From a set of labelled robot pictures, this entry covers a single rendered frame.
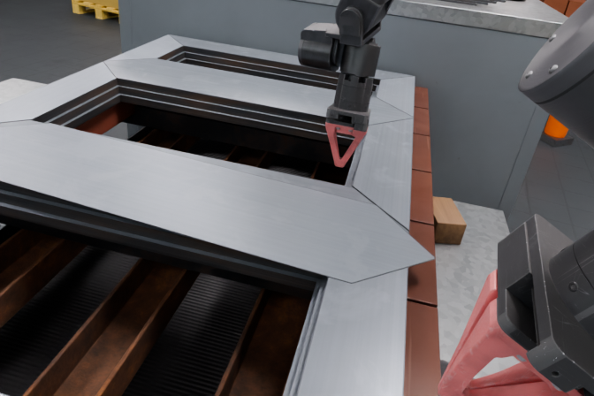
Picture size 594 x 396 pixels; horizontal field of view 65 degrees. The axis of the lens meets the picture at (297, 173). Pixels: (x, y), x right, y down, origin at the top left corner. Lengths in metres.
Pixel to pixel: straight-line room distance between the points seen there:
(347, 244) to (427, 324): 0.13
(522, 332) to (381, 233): 0.42
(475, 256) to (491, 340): 0.75
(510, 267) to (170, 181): 0.53
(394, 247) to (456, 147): 0.90
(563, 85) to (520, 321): 0.11
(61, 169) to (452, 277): 0.67
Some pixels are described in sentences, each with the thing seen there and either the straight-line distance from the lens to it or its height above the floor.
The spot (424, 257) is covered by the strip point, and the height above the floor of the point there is 0.86.
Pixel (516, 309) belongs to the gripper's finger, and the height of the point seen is 1.07.
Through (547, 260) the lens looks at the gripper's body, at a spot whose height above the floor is 1.09.
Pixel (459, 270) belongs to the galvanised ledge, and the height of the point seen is 0.68.
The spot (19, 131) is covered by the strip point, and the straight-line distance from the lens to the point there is 0.89.
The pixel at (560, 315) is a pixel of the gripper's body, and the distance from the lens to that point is 0.23.
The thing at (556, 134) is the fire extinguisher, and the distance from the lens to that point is 3.76.
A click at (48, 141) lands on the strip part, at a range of 0.85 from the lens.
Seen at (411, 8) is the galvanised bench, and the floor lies 1.03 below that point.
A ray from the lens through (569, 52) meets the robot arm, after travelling 0.19.
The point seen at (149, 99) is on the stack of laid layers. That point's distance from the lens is 1.09.
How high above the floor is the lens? 1.22
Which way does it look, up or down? 29 degrees down
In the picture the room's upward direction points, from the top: 7 degrees clockwise
